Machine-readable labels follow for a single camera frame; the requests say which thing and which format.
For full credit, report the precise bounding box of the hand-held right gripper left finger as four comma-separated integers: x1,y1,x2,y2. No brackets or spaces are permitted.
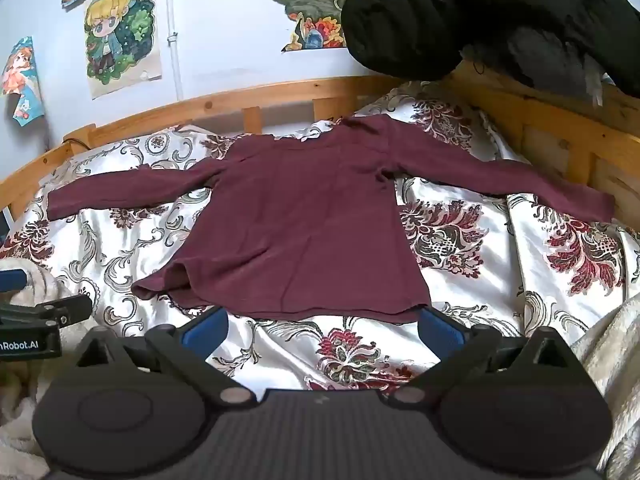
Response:
75,305,258,407

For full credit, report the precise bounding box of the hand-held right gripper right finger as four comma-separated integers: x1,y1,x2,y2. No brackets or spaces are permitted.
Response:
390,306,577,407

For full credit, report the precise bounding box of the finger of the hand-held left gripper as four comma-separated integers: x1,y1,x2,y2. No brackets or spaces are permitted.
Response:
0,293,94,330
0,268,28,292

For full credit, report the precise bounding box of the maroon long-sleeve shirt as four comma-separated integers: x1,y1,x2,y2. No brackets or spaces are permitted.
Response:
46,113,617,323

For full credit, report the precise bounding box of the floral satin bedspread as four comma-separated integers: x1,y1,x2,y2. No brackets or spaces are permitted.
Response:
0,80,640,396

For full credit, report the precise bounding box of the grey cloth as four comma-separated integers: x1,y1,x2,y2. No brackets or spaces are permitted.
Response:
460,27,617,108

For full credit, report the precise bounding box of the black padded jacket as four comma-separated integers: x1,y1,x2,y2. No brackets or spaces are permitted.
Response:
342,0,640,106

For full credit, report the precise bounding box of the black cable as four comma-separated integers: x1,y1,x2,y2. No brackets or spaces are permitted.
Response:
62,134,97,152

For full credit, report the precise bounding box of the small orange figure wall poster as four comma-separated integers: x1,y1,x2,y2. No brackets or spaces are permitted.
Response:
0,36,47,127

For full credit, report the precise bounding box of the wooden bed frame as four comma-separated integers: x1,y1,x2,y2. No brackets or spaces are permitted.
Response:
0,57,640,241

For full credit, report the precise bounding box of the blond figure wall poster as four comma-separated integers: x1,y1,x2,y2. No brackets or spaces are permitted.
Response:
84,0,164,100

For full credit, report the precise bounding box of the white wall pipe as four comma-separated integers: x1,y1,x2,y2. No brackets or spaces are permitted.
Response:
166,0,185,103

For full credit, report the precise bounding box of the landscape cartoon wall poster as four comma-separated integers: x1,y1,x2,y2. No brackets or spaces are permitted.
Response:
266,0,362,54

